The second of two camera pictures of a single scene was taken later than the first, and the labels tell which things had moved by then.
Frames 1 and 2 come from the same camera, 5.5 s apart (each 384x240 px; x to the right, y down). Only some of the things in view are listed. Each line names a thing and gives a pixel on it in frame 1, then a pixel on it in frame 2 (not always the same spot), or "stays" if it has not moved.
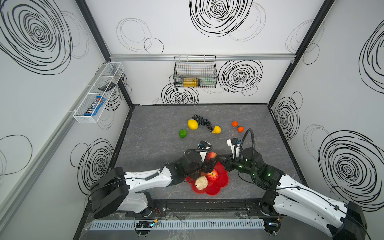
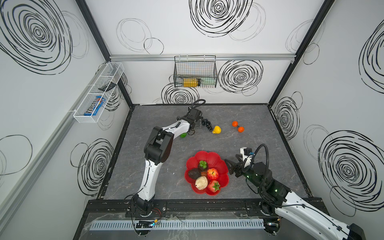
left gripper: (202, 167) → (197, 119)
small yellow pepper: (217, 130) stays
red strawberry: (211, 155) → (214, 186)
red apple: (213, 176) stays
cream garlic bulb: (201, 183) stays
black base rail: (189, 207) stays
